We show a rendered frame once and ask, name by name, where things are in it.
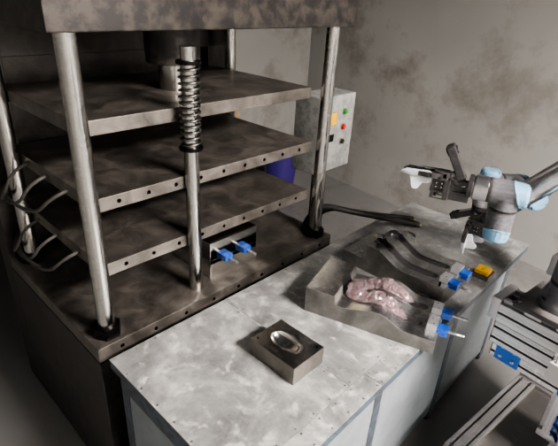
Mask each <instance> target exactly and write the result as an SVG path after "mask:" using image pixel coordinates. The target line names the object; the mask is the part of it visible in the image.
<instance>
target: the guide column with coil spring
mask: <svg viewBox="0 0 558 446"><path fill-rule="evenodd" d="M179 50H180V60H181V61H197V49H196V46H194V45H179ZM193 68H197V66H196V65H180V69H193ZM196 74H197V71H194V72H185V73H183V72H181V76H191V75H196ZM194 81H197V78H192V79H181V82H194ZM197 87H198V85H197V84H195V85H187V86H182V85H181V89H191V88H197ZM197 93H198V91H197V90H196V91H191V92H182V96H193V95H196V94H197ZM197 100H198V97H193V98H182V102H194V101H197ZM195 107H198V104H182V108H185V109H187V108H195ZM195 113H198V110H195V111H182V114H184V115H189V114H195ZM195 119H198V116H195V117H189V118H184V117H182V120H185V121H189V120H195ZM197 125H198V122H195V123H187V124H186V123H182V126H183V127H194V126H197ZM197 131H198V128H195V129H183V132H184V133H195V132H197ZM197 137H198V134H197V135H184V136H183V139H193V138H197ZM196 143H198V140H196V141H192V142H185V141H183V144H186V145H191V144H196ZM184 171H185V191H186V212H187V231H188V252H189V272H190V289H191V290H192V291H199V290H201V289H202V288H203V267H202V235H201V204H200V173H199V152H197V153H186V152H184Z"/></svg>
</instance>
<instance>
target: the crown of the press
mask: <svg viewBox="0 0 558 446"><path fill-rule="evenodd" d="M356 6H357V0H0V22H1V23H5V24H9V25H13V26H16V27H24V28H27V29H32V30H35V31H39V32H43V33H47V34H53V33H95V32H137V31H143V43H144V55H145V61H146V62H147V63H149V64H153V65H158V66H159V88H160V89H162V90H166V91H178V89H179V88H181V85H178V84H177V83H178V82H180V81H181V79H178V78H177V76H178V75H181V72H177V69H180V65H177V64H176V63H175V60H176V59H177V58H180V50H179V45H194V46H196V49H197V59H199V60H200V37H199V30H222V29H263V28H306V27H354V22H355V14H356Z"/></svg>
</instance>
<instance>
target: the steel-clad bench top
mask: <svg viewBox="0 0 558 446"><path fill-rule="evenodd" d="M390 214H398V215H406V216H413V217H415V221H417V222H421V223H422V226H421V227H412V226H408V225H402V224H398V223H393V222H389V221H383V220H379V219H378V220H376V221H375V222H373V223H371V224H369V225H367V226H365V227H363V228H361V229H359V230H357V231H355V232H353V233H352V234H350V235H348V236H346V237H344V238H342V239H340V240H338V241H336V242H333V243H332V244H331V245H329V246H327V247H325V248H323V249H321V250H318V251H316V252H315V253H313V254H311V255H310V256H308V257H306V258H303V259H301V260H299V261H298V262H296V263H294V264H292V265H290V266H288V267H286V268H284V269H282V270H281V271H279V272H277V273H274V274H272V275H270V276H268V277H267V278H266V279H264V280H262V281H259V282H257V283H255V284H253V285H251V286H250V287H248V288H246V289H244V290H242V291H240V292H238V293H236V294H234V295H233V296H230V297H228V298H226V299H225V300H223V301H221V302H219V303H217V304H215V305H213V306H211V307H209V308H207V309H205V310H203V311H202V312H200V313H198V314H196V315H194V316H192V317H190V318H188V319H186V320H184V321H183V322H181V323H179V324H177V325H175V326H173V327H170V328H169V329H167V330H165V331H163V332H161V333H160V334H157V335H155V336H153V337H152V338H150V339H148V340H146V341H144V342H141V343H140V344H138V345H136V346H135V347H133V348H131V349H129V350H126V351H124V352H122V353H120V354H119V355H118V356H116V357H114V358H111V359H109V360H110V362H111V363H112V364H113V365H114V366H115V367H116V368H117V369H118V370H119V371H120V372H121V373H122V374H123V375H124V377H125V378H126V379H127V380H128V381H129V382H130V383H131V384H132V385H133V386H134V387H135V388H136V389H137V390H138V391H139V393H140V394H141V395H142V396H143V397H144V398H145V399H146V400H147V401H148V402H149V403H150V404H151V405H152V406H153V407H154V409H155V410H156V411H157V412H158V413H159V414H160V415H161V416H162V417H163V418H164V419H165V420H166V421H167V422H168V423H169V425H170V426H171V427H172V428H173V429H174V430H175V431H176V432H177V433H178V434H179V435H180V436H181V437H182V438H183V440H184V441H185V442H186V443H188V444H189V446H321V445H322V444H323V443H324V442H325V441H326V440H327V439H328V438H329V437H330V436H331V435H332V434H333V433H335V432H336V431H337V430H338V429H339V428H340V427H341V426H342V425H343V424H344V423H345V422H346V421H347V420H348V419H349V418H350V417H351V416H352V415H353V414H354V413H355V412H356V411H357V410H359V409H360V407H361V406H362V405H363V404H364V403H366V402H367V400H369V398H370V397H372V395H374V394H375V393H376V392H377V390H378V389H380V388H381V387H382V386H383V385H384V384H385V383H386V382H387V381H388V380H389V379H390V378H391V377H392V376H393V375H394V374H395V373H396V372H397V371H398V370H399V369H400V368H401V367H402V366H404V365H405V364H406V363H407V362H408V361H409V360H410V359H411V358H412V357H413V356H414V355H415V354H416V353H417V352H418V351H419V350H418V349H415V348H412V347H410V346H407V345H405V344H402V343H399V342H395V341H392V340H389V339H387V338H384V337H382V336H379V335H376V334H371V333H369V332H366V331H364V330H361V329H358V328H356V327H351V326H348V325H346V324H343V323H341V322H338V321H335V320H333V319H328V318H325V317H323V316H320V315H318V314H315V313H312V312H310V311H305V300H306V287H307V286H308V284H309V283H310V282H311V281H312V279H313V278H314V277H315V275H316V274H317V273H318V272H319V271H320V270H321V269H322V268H323V266H324V265H325V264H326V263H327V262H328V260H329V259H330V258H334V259H337V260H341V261H344V260H342V256H343V249H344V248H346V247H348V246H350V245H351V244H353V243H355V242H357V241H359V240H360V239H362V238H364V237H366V236H368V235H370V234H372V233H374V232H375V233H377V234H379V235H382V234H383V235H384V234H386V232H388V233H389V231H391V230H393V229H395V230H397V229H398V228H399V229H402V230H405V231H409V232H412V233H414V234H415V239H416V240H417V241H418V242H419V243H420V244H421V245H422V246H423V247H424V248H425V249H427V250H429V251H431V252H434V253H436V254H439V255H441V256H444V257H446V258H450V259H454V260H456V261H458V262H461V263H463V264H465V265H468V266H471V267H470V271H472V270H473V269H475V268H476V267H477V266H478V265H480V264H481V265H485V266H487V267H490V268H491V269H492V270H493V271H494V272H495V273H494V275H493V276H492V277H491V279H490V280H488V281H487V282H486V281H483V283H481V282H478V281H475V280H472V279H468V280H467V283H466V284H465V285H464V286H463V287H464V288H467V289H469V290H472V291H473V292H472V293H469V292H467V291H466V290H463V289H459V290H458V291H457V292H456V293H455V294H454V295H453V296H451V297H450V298H449V299H448V300H447V301H446V302H445V304H446V308H449V309H452V310H454V312H453V314H454V315H457V314H458V313H459V312H460V311H461V310H462V309H463V308H464V307H465V306H466V305H467V304H468V303H469V302H470V301H471V300H472V299H474V298H475V297H476V296H477V295H478V294H479V293H480V292H481V291H482V290H483V289H484V288H485V287H486V286H487V285H488V284H489V283H490V282H491V281H492V280H493V279H494V278H495V277H497V276H498V275H499V274H500V273H501V272H502V271H503V270H504V269H505V268H506V267H507V266H508V265H509V264H510V263H511V262H512V261H513V260H514V259H515V258H516V257H517V256H518V255H520V254H521V253H522V252H523V251H524V250H525V249H526V248H527V247H528V246H529V245H530V244H527V243H525V242H520V241H517V240H515V239H513V238H510V237H508V240H507V241H506V242H505V243H502V244H497V243H492V242H488V241H486V240H485V239H484V238H482V239H483V240H484V241H483V242H482V243H480V242H474V244H475V245H476V248H475V249H473V250H472V249H464V251H463V254H461V237H462V233H463V231H464V228H465V225H466V222H465V221H463V220H460V219H451V218H450V216H448V215H445V214H443V213H440V212H438V211H433V210H431V209H428V208H426V207H423V206H420V205H418V204H414V203H410V204H407V205H405V206H403V207H401V208H399V209H397V210H396V211H394V212H392V213H390ZM344 262H345V261H344ZM280 319H282V320H283V321H285V322H286V323H288V324H289V325H291V326H292V327H295V328H296V329H297V330H298V331H300V332H301V333H303V334H304V335H306V336H308V337H309V338H311V339H312V340H314V341H315V342H318V343H319V344H320V345H321V346H323V347H324V350H323V358H322V363H321V364H320V365H318V366H317V367H316V368H315V369H313V371H311V372H310V373H309V374H307V375H306V376H305V377H303V378H302V379H301V380H300V381H298V382H297V383H295V384H294V385H293V386H292V385H291V384H290V383H289V382H288V381H286V380H285V379H284V378H282V377H281V376H280V375H278V374H277V373H275V372H274V371H273V370H271V369H270V368H269V367H268V366H266V365H265V364H263V363H262V362H261V361H259V360H258V359H257V358H256V357H255V356H253V355H252V354H251V338H252V337H253V336H255V335H256V334H258V333H260V332H261V331H263V330H265V329H266V328H268V327H270V326H272V325H273V324H275V323H276V322H277V321H279V320H280Z"/></svg>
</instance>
